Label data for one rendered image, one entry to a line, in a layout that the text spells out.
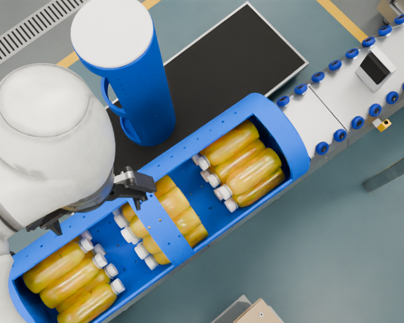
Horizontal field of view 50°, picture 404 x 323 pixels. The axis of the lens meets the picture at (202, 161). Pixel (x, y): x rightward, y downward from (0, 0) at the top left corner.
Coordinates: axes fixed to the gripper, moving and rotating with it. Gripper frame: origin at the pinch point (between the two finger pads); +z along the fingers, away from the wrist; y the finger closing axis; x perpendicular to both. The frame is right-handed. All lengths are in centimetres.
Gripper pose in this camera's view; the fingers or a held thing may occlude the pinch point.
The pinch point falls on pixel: (97, 213)
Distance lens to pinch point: 75.4
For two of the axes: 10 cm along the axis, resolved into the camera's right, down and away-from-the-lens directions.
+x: -3.4, -9.0, 2.8
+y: 9.3, -2.9, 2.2
